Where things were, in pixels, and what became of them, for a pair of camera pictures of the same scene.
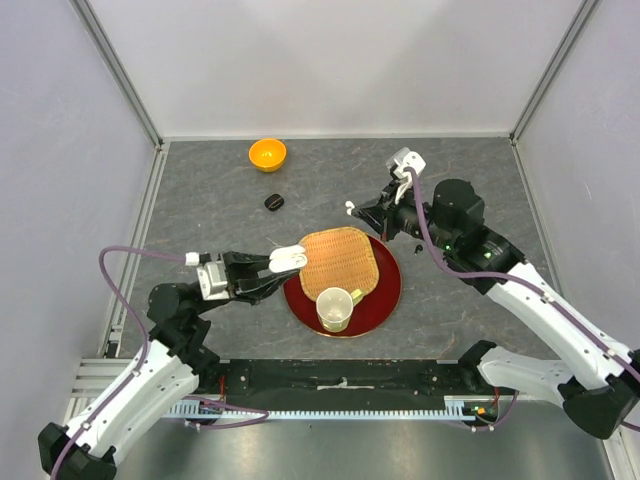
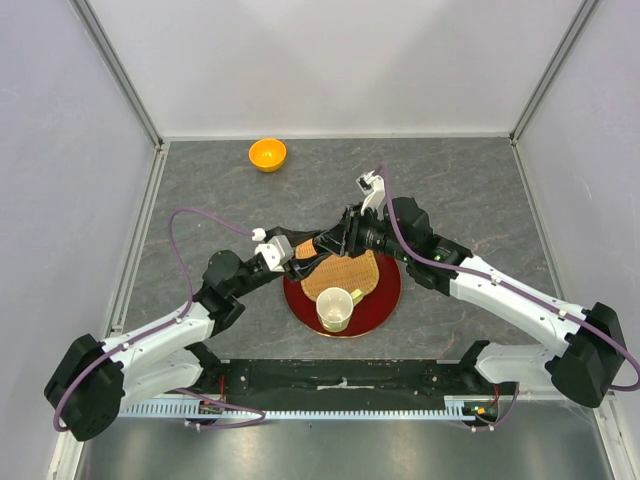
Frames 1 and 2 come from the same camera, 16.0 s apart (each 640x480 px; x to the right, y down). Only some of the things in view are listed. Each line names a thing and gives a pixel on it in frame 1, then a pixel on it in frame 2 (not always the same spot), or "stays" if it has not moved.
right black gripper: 386,201 -> 345,234
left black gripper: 242,273 -> 298,269
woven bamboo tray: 338,257 stays
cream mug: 335,308 stays
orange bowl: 267,155 stays
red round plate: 375,308 stays
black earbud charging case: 274,202 -> 322,243
